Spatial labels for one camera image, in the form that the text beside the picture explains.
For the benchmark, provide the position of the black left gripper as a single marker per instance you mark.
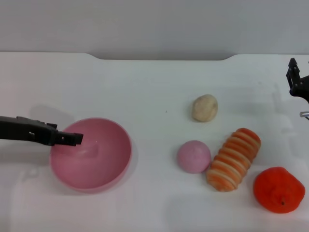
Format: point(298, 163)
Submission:
point(26, 130)

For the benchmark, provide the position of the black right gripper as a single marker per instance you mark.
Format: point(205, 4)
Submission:
point(303, 89)

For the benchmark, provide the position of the pink plastic bowl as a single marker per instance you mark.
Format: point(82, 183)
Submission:
point(96, 166)

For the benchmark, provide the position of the beige egg yolk pastry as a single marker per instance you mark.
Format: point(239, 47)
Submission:
point(205, 108)

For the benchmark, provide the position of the orange striped bread roll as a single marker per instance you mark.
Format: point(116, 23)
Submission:
point(233, 160)

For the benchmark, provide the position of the orange tangerine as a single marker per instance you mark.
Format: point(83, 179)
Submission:
point(277, 189)

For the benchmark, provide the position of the pink round bun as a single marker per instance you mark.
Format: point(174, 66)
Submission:
point(193, 157)

